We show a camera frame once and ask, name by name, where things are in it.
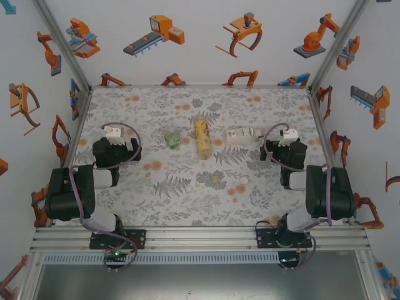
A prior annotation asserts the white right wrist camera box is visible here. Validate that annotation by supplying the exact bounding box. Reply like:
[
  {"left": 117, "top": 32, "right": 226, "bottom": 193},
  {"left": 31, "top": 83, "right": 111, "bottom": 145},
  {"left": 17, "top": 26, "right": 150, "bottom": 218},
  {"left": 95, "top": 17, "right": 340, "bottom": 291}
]
[{"left": 279, "top": 129, "right": 298, "bottom": 147}]

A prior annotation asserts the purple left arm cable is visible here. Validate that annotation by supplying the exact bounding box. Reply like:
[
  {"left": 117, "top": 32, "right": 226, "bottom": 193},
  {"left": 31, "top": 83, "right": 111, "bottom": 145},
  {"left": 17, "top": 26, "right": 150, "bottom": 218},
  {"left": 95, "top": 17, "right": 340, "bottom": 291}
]
[{"left": 69, "top": 122, "right": 142, "bottom": 276}]

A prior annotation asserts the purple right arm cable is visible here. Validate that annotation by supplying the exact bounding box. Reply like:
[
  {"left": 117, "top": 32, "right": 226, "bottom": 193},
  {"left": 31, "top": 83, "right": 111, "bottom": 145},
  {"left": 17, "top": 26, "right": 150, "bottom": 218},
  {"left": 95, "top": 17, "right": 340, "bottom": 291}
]
[{"left": 262, "top": 122, "right": 333, "bottom": 271}]

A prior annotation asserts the aluminium frame post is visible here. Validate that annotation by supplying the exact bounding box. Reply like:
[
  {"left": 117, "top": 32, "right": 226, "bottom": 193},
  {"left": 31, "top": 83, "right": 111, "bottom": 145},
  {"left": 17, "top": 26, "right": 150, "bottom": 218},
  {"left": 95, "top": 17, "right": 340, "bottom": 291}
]
[
  {"left": 309, "top": 0, "right": 371, "bottom": 92},
  {"left": 31, "top": 0, "right": 94, "bottom": 92}
]

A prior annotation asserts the yellow tea bottle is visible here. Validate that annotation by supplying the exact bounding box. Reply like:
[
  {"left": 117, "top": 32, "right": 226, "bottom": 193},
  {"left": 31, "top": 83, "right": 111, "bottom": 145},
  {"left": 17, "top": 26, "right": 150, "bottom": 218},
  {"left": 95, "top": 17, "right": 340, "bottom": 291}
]
[{"left": 194, "top": 119, "right": 213, "bottom": 160}]

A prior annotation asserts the aluminium table side rail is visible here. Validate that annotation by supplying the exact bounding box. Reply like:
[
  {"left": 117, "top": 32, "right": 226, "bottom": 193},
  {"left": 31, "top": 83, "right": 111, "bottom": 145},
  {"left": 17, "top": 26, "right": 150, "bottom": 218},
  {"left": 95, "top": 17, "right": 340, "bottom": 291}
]
[
  {"left": 61, "top": 89, "right": 94, "bottom": 169},
  {"left": 307, "top": 89, "right": 354, "bottom": 224}
]

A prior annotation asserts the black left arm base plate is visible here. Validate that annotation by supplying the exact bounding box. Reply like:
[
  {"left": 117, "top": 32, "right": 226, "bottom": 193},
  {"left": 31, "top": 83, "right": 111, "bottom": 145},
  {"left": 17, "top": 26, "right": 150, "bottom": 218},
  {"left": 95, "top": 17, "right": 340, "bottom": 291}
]
[{"left": 89, "top": 229, "right": 147, "bottom": 250}]

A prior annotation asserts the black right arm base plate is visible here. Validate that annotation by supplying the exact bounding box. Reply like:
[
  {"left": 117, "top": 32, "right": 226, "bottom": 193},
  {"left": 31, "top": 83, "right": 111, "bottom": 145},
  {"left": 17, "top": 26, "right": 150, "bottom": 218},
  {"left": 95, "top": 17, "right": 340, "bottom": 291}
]
[{"left": 255, "top": 229, "right": 313, "bottom": 249}]

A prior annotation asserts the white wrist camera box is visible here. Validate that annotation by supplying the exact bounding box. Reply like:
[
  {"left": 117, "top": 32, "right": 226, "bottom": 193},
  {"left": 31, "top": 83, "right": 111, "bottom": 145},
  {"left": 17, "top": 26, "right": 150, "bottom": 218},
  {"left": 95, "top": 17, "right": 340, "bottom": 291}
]
[
  {"left": 279, "top": 129, "right": 298, "bottom": 147},
  {"left": 105, "top": 126, "right": 126, "bottom": 146}
]

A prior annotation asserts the white slotted cable tray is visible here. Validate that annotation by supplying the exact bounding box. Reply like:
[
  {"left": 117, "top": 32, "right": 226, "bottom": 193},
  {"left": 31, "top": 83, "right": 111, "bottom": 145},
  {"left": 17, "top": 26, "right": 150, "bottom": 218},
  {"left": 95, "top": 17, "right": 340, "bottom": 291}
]
[{"left": 42, "top": 252, "right": 279, "bottom": 265}]

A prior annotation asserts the small green label bottle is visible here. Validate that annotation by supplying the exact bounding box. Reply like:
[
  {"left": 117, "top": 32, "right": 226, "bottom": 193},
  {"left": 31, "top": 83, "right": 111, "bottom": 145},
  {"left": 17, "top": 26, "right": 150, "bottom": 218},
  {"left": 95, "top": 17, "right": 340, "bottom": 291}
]
[{"left": 164, "top": 129, "right": 182, "bottom": 150}]

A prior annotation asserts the aluminium front rail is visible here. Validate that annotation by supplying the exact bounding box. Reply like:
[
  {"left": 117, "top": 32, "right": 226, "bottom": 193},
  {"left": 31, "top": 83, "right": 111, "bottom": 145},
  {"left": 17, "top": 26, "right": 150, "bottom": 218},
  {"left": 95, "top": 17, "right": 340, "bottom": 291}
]
[{"left": 29, "top": 225, "right": 371, "bottom": 253}]

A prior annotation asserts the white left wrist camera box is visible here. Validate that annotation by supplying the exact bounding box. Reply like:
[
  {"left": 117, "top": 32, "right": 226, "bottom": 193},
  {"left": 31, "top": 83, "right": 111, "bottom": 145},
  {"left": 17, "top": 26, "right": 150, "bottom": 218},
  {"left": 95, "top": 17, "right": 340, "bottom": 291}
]
[{"left": 105, "top": 126, "right": 126, "bottom": 146}]

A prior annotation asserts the grey floral tablecloth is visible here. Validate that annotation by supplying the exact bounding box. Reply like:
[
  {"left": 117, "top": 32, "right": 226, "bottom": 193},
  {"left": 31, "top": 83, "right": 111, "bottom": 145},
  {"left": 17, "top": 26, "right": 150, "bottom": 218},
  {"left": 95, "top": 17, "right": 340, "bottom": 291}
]
[{"left": 64, "top": 86, "right": 343, "bottom": 228}]

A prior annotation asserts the clear water bottle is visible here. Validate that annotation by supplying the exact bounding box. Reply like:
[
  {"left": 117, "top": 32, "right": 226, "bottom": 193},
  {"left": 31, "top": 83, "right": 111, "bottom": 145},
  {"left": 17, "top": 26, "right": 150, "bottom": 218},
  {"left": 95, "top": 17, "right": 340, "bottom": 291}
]
[{"left": 225, "top": 127, "right": 265, "bottom": 146}]

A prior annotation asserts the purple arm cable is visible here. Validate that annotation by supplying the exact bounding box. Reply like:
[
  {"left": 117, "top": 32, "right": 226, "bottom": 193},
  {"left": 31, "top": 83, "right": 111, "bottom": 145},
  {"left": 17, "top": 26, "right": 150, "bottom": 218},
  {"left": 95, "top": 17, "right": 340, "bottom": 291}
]
[
  {"left": 262, "top": 122, "right": 333, "bottom": 271},
  {"left": 69, "top": 122, "right": 142, "bottom": 276}
]

